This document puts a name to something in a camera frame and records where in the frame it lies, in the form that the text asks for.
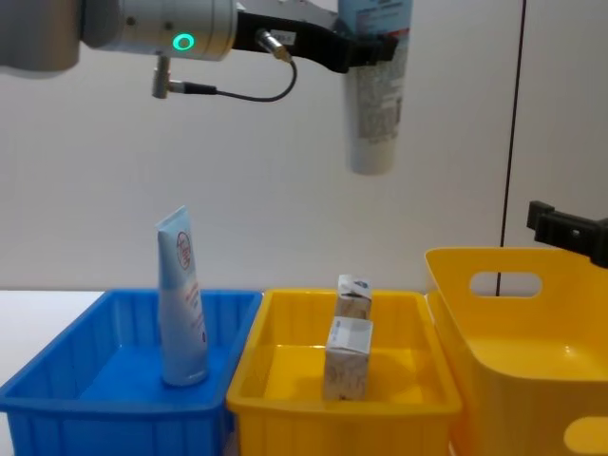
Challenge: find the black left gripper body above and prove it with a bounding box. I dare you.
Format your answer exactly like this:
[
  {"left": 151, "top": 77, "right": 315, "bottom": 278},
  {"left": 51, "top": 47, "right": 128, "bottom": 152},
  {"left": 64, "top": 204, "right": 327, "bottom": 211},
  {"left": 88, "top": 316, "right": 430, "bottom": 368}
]
[{"left": 232, "top": 11, "right": 353, "bottom": 75}]

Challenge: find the small beige drink carton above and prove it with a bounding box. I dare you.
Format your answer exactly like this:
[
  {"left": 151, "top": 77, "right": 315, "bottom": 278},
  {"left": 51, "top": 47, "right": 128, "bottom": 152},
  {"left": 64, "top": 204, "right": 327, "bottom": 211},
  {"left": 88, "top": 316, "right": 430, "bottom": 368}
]
[
  {"left": 335, "top": 274, "right": 373, "bottom": 330},
  {"left": 323, "top": 316, "right": 375, "bottom": 402}
]

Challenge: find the blue plastic bin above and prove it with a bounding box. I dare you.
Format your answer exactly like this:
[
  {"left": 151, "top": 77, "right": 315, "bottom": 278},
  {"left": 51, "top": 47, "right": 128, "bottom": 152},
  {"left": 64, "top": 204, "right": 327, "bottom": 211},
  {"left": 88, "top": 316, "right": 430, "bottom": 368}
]
[{"left": 0, "top": 288, "right": 264, "bottom": 456}]

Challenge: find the thin dark cable silver plug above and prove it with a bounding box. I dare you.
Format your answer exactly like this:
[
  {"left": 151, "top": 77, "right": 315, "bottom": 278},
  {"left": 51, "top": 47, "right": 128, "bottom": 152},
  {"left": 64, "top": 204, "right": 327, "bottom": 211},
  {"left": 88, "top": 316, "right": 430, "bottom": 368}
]
[{"left": 151, "top": 28, "right": 298, "bottom": 103}]

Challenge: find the thin dark hanging cable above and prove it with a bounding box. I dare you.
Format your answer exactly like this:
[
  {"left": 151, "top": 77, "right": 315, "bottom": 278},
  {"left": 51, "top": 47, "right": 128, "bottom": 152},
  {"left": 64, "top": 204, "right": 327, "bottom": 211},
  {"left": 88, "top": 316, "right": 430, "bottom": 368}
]
[{"left": 495, "top": 0, "right": 529, "bottom": 298}]

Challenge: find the yellow plastic basket with handle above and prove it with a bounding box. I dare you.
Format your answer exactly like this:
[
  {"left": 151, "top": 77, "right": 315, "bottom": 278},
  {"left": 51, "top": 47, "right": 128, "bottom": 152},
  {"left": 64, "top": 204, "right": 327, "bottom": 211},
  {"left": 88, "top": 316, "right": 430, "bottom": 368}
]
[{"left": 424, "top": 246, "right": 608, "bottom": 456}]

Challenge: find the shallow yellow plastic bin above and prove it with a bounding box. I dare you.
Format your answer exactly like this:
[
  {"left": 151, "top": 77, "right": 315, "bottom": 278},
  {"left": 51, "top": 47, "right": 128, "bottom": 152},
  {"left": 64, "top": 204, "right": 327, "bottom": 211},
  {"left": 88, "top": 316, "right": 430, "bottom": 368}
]
[{"left": 224, "top": 288, "right": 464, "bottom": 456}]

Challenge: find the pale blue tube red logo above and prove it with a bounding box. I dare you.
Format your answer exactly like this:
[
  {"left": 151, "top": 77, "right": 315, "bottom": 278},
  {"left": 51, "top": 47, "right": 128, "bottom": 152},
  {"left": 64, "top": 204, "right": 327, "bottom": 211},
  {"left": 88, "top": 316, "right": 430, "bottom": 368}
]
[{"left": 156, "top": 204, "right": 211, "bottom": 388}]

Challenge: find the white tube with printed text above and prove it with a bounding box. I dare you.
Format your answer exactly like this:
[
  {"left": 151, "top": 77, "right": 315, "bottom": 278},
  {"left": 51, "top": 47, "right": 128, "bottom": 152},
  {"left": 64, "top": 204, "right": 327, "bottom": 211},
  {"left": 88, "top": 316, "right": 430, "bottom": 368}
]
[{"left": 335, "top": 0, "right": 414, "bottom": 177}]

